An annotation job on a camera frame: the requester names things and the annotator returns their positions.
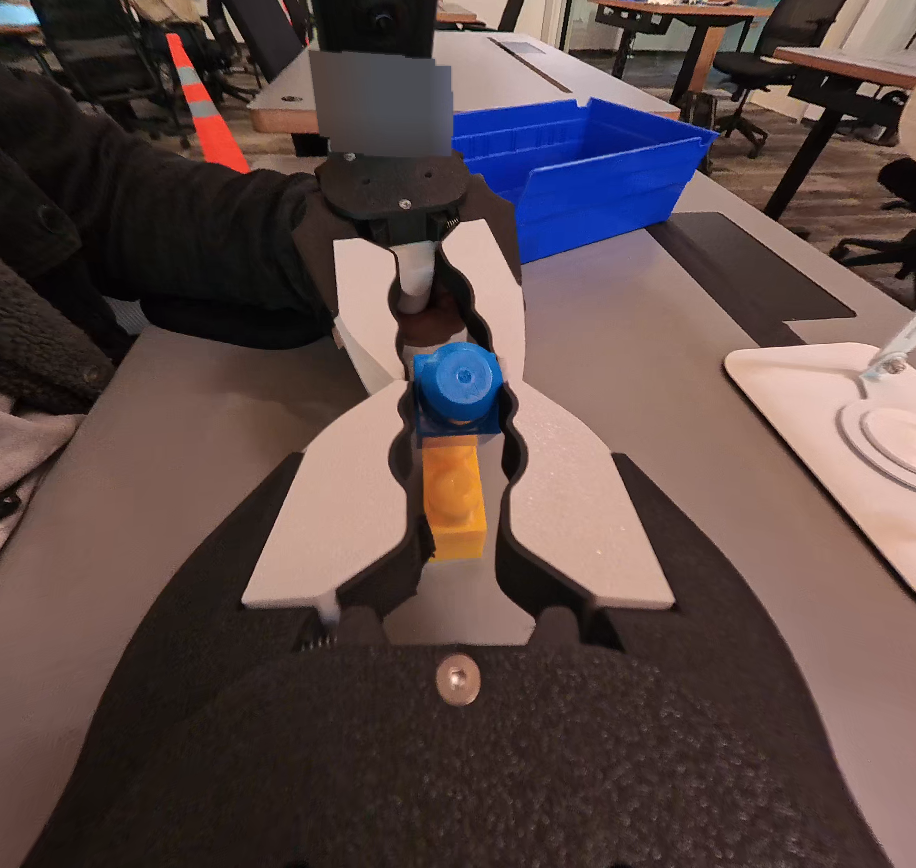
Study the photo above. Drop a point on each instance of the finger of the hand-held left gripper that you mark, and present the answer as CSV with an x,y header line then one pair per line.
x,y
361,303
497,296

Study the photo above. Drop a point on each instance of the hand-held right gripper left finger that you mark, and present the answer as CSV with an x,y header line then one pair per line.
x,y
329,524

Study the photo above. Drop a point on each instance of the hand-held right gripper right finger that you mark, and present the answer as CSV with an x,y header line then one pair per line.
x,y
579,517

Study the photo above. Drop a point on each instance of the blue one-stud mega block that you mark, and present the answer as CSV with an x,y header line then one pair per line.
x,y
458,381

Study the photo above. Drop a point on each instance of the orange two-stud mega block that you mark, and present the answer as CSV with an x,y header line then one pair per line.
x,y
454,503

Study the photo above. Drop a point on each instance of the blue plastic bin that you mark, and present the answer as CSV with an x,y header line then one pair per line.
x,y
594,195

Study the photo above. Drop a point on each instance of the person's left forearm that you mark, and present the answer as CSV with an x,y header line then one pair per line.
x,y
179,238

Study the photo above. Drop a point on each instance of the person's left hand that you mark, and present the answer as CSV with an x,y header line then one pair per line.
x,y
436,328

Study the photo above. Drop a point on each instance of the orange traffic cone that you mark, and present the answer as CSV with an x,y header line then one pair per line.
x,y
207,117

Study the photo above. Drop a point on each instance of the white base document stand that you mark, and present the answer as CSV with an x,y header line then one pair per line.
x,y
787,410

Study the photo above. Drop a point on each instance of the black backpack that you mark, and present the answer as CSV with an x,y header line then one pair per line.
x,y
700,124

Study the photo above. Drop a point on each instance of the grey sweatshirt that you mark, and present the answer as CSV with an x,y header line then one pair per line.
x,y
28,453

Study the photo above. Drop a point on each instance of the dark fleece jacket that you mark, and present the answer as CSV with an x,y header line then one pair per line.
x,y
50,353

